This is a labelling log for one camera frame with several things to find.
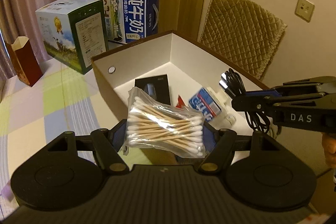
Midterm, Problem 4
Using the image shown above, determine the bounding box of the red snack packet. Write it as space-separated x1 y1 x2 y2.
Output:
175 96 187 109

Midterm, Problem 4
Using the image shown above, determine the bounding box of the quilted chair cushion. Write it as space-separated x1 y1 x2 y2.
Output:
199 0 287 80

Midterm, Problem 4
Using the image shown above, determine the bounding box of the blue milk carton box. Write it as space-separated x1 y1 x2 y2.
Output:
103 0 159 44

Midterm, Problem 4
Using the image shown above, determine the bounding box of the brown cardboard storage box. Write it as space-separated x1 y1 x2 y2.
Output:
91 29 279 164

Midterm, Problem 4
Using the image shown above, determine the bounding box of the dark red gift box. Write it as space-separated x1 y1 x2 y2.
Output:
6 36 43 86

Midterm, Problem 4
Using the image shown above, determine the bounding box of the bag of cotton swabs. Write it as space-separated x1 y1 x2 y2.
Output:
124 87 206 159

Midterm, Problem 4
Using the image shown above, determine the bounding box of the person's right hand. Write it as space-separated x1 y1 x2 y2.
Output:
322 133 336 169

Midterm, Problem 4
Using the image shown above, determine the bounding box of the black shaver box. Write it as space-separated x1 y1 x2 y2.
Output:
134 75 171 105

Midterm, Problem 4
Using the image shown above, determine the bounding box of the green milk carton box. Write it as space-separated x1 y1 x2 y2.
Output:
35 0 108 75

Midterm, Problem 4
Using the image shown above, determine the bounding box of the white hair claw clip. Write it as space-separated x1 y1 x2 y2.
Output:
206 87 236 129

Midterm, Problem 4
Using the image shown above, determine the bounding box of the blue white toothpaste box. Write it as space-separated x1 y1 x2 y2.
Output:
189 88 222 122

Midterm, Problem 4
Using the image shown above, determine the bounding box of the single wall socket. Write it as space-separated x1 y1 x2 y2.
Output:
294 0 315 22

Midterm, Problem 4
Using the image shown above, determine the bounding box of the black cable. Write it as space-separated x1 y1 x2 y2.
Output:
219 68 282 138

